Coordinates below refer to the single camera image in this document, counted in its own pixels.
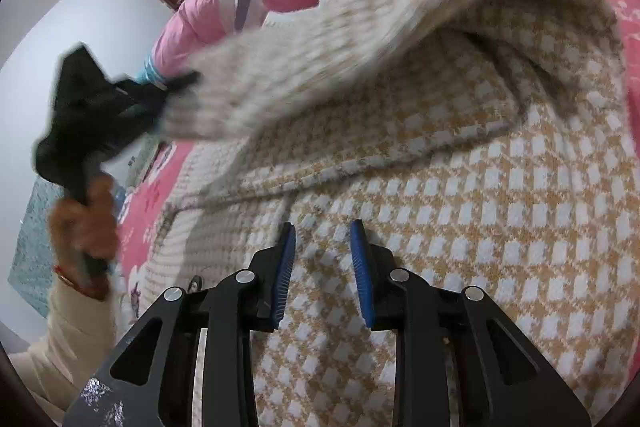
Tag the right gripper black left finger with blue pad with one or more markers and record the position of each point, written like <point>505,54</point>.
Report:
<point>192,348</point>

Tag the pink floral bed sheet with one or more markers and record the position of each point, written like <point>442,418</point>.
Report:
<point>143,205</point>

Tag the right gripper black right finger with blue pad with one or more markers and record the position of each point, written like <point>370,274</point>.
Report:
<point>459,357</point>

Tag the cream sleeved left forearm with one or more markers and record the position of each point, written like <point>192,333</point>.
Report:
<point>81,330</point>

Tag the person's left hand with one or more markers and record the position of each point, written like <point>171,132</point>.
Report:
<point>77,229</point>

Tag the beige white houndstooth coat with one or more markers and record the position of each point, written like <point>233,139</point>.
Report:
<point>485,142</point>

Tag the grey green patterned cloth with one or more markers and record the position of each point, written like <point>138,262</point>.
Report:
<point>31,273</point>

